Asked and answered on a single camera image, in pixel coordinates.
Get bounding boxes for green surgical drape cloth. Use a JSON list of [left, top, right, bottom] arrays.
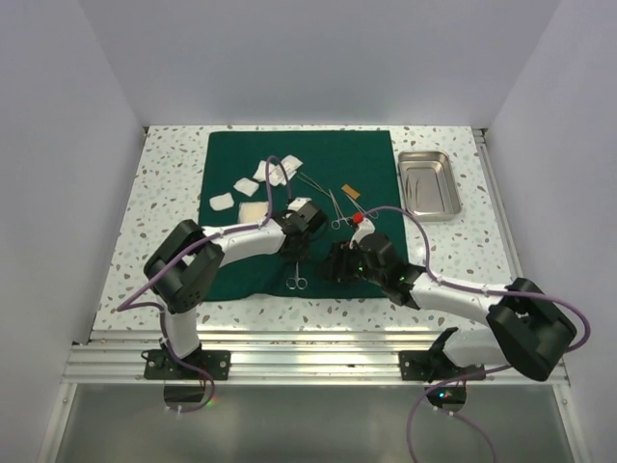
[[198, 131, 408, 302]]

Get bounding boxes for beige packaged dressing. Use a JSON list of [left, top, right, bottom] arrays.
[[238, 202, 270, 224]]

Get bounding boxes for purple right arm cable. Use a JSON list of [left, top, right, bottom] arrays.
[[359, 205, 592, 463]]

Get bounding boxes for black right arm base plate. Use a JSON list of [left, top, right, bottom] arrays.
[[398, 350, 486, 383]]

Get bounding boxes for stainless steel tray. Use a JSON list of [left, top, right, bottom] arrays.
[[397, 150, 462, 222]]

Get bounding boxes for aluminium extrusion frame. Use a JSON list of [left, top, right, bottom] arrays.
[[36, 125, 579, 463]]

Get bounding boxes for curved tip steel tweezers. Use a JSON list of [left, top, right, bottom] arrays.
[[409, 177, 423, 209]]

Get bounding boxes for steel hemostat forceps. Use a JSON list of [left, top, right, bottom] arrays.
[[329, 190, 347, 230], [345, 193, 379, 219]]

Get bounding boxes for white gauze pad middle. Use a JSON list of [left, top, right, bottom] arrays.
[[233, 177, 259, 197]]

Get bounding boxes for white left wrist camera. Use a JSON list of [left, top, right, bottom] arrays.
[[287, 197, 311, 211]]

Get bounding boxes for steel surgical scissors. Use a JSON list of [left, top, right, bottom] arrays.
[[285, 261, 308, 290]]

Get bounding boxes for orange adhesive bandage strip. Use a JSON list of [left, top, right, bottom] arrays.
[[341, 184, 361, 200]]

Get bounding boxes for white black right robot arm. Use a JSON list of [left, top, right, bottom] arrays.
[[318, 232, 577, 382]]

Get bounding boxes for steel straight tweezers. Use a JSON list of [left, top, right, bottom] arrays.
[[296, 173, 327, 195]]

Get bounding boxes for white gauze pad left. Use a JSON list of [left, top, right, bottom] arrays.
[[208, 193, 234, 211]]

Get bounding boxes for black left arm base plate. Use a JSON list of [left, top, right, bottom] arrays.
[[141, 348, 231, 381]]

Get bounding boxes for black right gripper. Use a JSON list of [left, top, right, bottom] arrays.
[[314, 240, 386, 286]]

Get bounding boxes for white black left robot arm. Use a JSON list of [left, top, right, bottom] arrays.
[[144, 198, 327, 379]]

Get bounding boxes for white printed sterile packet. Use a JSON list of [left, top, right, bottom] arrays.
[[269, 155, 303, 186]]

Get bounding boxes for white gauze pad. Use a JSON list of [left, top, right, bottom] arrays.
[[253, 160, 268, 182], [208, 193, 234, 211], [233, 177, 259, 197]]

